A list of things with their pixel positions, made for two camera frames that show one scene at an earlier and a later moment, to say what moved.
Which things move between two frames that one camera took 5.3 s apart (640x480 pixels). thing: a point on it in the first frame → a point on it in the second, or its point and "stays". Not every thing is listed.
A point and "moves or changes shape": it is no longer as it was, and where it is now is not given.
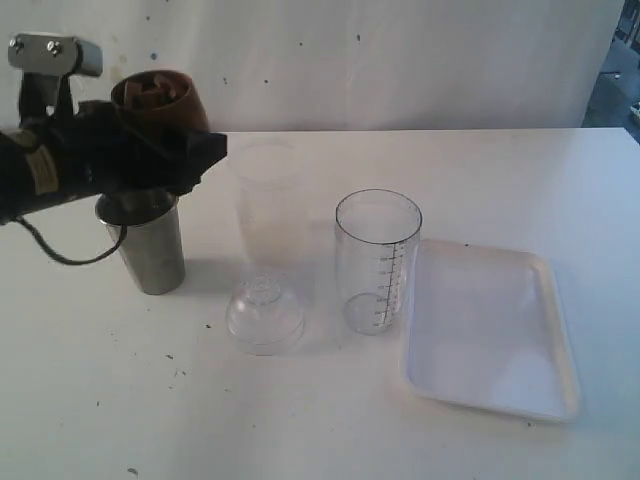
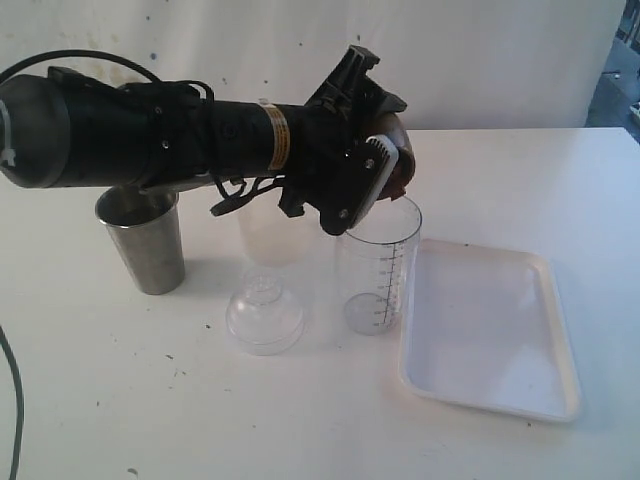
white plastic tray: (482, 331) stays
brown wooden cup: (161, 97) moves or changes shape
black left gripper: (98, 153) → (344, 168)
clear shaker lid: (263, 318) stays
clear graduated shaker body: (376, 239) stays
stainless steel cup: (152, 243) stays
